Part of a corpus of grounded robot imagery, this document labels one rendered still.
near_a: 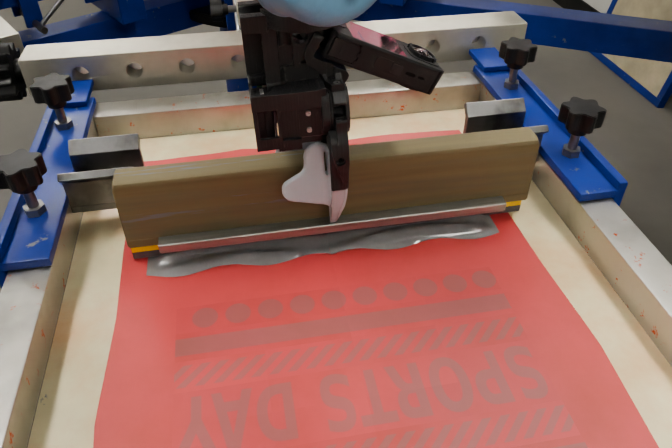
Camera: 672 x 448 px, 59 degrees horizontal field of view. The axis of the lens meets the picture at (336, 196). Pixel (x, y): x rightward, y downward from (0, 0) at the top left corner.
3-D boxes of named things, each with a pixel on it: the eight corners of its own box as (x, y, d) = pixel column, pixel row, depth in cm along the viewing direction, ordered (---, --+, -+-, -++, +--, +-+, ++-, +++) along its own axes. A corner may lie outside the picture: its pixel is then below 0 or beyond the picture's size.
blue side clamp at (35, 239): (68, 305, 56) (46, 250, 52) (12, 312, 55) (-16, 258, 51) (106, 137, 79) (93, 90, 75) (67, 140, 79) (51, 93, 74)
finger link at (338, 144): (323, 176, 56) (316, 88, 52) (341, 173, 57) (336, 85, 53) (331, 199, 52) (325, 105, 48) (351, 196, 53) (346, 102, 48)
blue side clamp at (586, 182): (609, 234, 64) (629, 182, 60) (566, 240, 63) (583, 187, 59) (499, 100, 87) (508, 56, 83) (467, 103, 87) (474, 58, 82)
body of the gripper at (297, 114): (252, 116, 57) (235, -11, 49) (341, 106, 58) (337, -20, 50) (258, 160, 51) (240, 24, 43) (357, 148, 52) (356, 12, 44)
